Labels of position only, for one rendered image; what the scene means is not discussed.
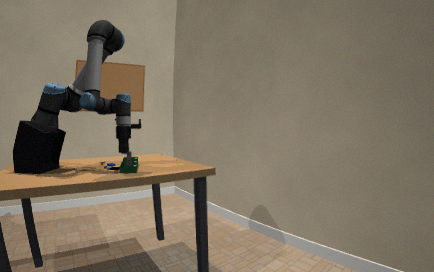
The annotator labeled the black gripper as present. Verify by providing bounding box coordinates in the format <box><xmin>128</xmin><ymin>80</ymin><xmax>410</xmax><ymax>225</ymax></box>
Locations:
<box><xmin>115</xmin><ymin>116</ymin><xmax>141</xmax><ymax>165</ymax></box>

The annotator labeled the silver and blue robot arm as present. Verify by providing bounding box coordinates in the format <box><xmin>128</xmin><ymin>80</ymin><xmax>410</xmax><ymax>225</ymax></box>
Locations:
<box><xmin>30</xmin><ymin>20</ymin><xmax>131</xmax><ymax>132</ymax></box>

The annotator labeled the green three-compartment bin rack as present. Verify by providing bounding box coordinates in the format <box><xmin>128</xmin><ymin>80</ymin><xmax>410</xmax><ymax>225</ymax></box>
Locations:
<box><xmin>119</xmin><ymin>157</ymin><xmax>138</xmax><ymax>173</ymax></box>

